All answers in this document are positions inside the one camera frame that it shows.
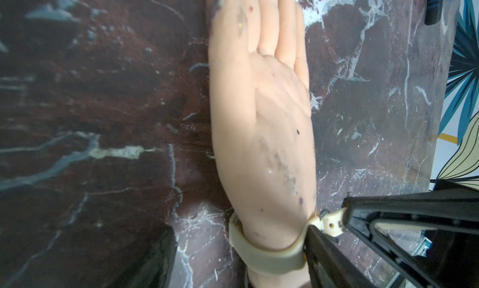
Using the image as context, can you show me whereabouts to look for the blue handled pliers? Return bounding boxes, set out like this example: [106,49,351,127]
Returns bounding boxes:
[425,0,444,25]

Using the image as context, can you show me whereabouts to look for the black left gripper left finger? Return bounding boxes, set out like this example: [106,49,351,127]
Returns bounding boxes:
[107,225,177,288]

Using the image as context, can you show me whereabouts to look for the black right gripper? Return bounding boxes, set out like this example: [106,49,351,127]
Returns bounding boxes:
[343,188,479,288]

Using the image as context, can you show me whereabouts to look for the cream silicone wrist watch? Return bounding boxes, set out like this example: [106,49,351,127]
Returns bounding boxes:
[229,208,346,276]

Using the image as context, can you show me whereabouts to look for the beige mannequin hand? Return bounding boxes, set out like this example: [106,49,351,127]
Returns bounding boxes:
[205,0,318,288]

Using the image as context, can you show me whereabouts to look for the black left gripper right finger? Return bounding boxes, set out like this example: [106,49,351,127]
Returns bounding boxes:
[304,226,374,288]

